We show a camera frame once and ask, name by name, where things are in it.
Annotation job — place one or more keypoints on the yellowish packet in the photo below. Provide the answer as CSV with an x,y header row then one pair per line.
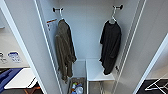
x,y
73,86

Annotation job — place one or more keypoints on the white wardrobe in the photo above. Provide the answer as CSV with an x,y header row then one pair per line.
x,y
86,33

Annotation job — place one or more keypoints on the black shirt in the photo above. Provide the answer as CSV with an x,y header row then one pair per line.
x,y
110,43

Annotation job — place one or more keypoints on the grey and white wall label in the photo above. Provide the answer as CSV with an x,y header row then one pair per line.
x,y
2,58

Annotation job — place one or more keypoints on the orange and white warning sticker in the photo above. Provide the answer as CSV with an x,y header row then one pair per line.
x,y
51,23

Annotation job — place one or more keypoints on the white and blue bottle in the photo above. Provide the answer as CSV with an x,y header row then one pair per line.
x,y
79,89

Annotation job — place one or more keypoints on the black wardrobe hook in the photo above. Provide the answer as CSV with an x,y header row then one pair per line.
x,y
118,6
56,10

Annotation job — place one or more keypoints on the olive jacket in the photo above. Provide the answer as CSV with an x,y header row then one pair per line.
x,y
65,46

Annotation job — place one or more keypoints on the blue cloth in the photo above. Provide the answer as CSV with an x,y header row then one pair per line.
x,y
7,78

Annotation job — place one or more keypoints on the white hanger under olive jacket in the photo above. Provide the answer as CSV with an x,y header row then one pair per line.
x,y
61,15

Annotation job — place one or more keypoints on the blue and white wall label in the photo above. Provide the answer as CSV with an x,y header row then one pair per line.
x,y
14,56

